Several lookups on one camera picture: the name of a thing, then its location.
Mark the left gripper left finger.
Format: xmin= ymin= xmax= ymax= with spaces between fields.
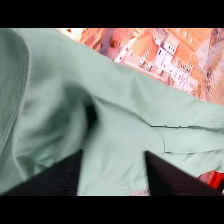
xmin=2 ymin=149 xmax=84 ymax=197

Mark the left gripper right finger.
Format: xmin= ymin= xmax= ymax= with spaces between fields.
xmin=144 ymin=150 xmax=223 ymax=197

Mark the pale green shirt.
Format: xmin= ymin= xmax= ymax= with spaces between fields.
xmin=0 ymin=27 xmax=224 ymax=197

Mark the red garment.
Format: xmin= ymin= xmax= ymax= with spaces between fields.
xmin=198 ymin=169 xmax=224 ymax=194

